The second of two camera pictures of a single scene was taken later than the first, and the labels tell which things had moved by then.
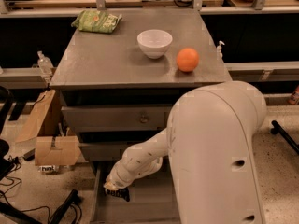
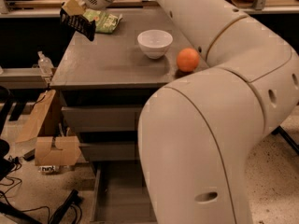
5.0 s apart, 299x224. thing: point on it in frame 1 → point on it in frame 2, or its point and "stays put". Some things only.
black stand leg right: [277, 129] stays put
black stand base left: [72, 198] stays put
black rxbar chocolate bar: [122, 192] → [78, 22]
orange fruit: [187, 60] stays put
